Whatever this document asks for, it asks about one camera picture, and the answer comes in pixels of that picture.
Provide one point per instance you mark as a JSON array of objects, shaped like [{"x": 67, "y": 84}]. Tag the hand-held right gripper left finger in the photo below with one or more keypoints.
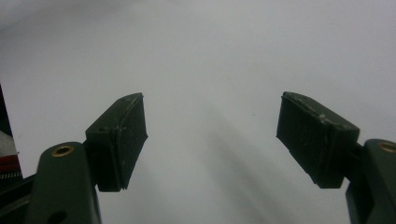
[{"x": 118, "y": 143}]

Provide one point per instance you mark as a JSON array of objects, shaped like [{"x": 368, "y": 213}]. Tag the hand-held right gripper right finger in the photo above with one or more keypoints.
[{"x": 314, "y": 140}]

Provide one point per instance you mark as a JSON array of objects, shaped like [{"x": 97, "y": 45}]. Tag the red and white object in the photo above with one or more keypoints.
[{"x": 7, "y": 161}]

